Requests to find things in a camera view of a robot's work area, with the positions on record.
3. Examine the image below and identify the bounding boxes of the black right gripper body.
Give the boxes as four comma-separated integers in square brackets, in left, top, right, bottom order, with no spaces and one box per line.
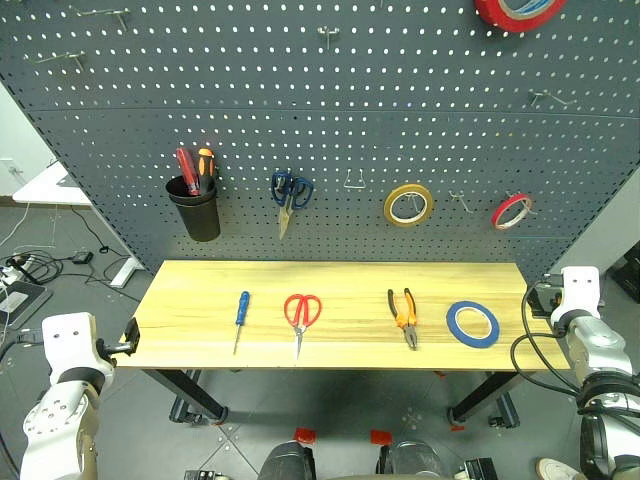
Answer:
[537,282,565,319]

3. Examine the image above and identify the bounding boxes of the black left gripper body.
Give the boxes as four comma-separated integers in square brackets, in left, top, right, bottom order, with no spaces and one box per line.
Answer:
[96,337,127,358]

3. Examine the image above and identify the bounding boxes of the dark grey metal pegboard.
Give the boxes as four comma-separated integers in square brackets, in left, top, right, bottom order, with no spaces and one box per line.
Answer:
[0,0,640,281]

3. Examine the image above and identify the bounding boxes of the black table leg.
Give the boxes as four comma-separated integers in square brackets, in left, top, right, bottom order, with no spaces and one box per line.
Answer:
[143,369,230,425]
[447,371,536,430]

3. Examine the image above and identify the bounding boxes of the blue tape roll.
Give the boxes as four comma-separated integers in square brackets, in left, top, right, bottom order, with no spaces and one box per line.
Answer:
[445,300,501,350]

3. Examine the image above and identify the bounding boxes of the black box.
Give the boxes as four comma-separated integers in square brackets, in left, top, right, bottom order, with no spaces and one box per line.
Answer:
[608,243,640,303]

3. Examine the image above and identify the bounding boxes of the small red tape roll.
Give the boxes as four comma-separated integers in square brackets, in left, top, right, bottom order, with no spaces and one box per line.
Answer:
[490,192,534,232]

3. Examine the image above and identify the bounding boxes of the grey laptop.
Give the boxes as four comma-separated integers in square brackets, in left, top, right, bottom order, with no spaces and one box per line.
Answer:
[0,279,53,330]

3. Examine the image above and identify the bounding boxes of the metal pegboard hook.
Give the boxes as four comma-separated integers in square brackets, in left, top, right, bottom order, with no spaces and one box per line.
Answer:
[528,89,578,108]
[69,5,132,30]
[447,190,475,215]
[23,50,87,72]
[316,26,342,50]

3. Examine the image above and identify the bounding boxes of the orange black pliers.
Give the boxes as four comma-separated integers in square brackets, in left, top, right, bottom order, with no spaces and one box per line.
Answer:
[386,287,419,351]

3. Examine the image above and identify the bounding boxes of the black plastic cup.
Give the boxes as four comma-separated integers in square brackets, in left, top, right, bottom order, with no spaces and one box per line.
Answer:
[165,174,222,243]

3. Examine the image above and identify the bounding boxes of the white desk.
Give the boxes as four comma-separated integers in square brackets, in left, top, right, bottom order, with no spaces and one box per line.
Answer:
[11,160,147,288]

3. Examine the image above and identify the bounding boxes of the yellow tape roll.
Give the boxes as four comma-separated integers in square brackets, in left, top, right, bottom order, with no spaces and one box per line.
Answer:
[383,183,435,228]

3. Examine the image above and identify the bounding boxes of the dark rounded shape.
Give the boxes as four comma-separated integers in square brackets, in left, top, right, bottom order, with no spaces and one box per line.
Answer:
[256,441,317,480]
[375,439,454,480]

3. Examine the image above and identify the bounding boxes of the large red tape roll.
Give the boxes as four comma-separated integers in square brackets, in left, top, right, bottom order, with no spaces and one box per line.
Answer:
[473,0,570,34]

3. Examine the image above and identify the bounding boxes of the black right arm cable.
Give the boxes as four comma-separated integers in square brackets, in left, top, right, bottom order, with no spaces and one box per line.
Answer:
[509,282,592,401]

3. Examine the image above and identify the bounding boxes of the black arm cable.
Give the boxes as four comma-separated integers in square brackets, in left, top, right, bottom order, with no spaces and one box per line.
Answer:
[0,328,47,362]
[509,282,592,401]

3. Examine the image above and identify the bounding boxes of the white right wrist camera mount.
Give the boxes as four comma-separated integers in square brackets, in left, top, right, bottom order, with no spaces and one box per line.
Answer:
[548,266,602,324]

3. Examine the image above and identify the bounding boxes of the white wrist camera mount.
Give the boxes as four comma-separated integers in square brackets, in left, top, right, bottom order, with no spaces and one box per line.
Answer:
[548,266,602,324]
[41,312,117,386]

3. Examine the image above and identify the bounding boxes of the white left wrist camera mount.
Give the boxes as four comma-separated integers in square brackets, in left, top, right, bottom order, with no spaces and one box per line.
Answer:
[41,312,117,386]

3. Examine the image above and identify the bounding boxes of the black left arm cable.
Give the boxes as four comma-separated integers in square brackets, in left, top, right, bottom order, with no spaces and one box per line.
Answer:
[0,328,47,362]

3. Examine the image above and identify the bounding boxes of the black floor cable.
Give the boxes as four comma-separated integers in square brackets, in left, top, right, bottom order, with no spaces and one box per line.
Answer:
[69,207,132,286]

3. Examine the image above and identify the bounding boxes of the blue handled screwdriver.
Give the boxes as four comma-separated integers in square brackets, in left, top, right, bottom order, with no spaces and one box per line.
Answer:
[232,290,251,356]

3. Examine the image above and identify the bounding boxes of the red handled scissors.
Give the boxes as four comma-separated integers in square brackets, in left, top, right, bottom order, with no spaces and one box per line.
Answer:
[283,293,323,361]

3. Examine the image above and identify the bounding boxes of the orange black handled screwdriver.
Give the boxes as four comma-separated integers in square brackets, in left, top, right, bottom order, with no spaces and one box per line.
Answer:
[196,147,217,193]

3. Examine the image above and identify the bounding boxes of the blue handled scissors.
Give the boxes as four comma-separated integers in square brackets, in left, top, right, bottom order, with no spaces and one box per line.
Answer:
[270,170,315,241]

